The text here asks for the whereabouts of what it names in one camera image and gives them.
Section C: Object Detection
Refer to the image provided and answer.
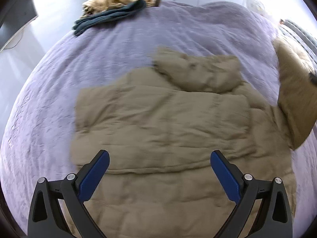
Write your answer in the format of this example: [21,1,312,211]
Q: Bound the beige puffer jacket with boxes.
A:
[71,39,316,237]

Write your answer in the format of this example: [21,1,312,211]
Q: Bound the lavender fleece bed blanket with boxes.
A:
[1,2,316,237]

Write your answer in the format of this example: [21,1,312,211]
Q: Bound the dark teal knit garment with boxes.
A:
[73,0,146,36]

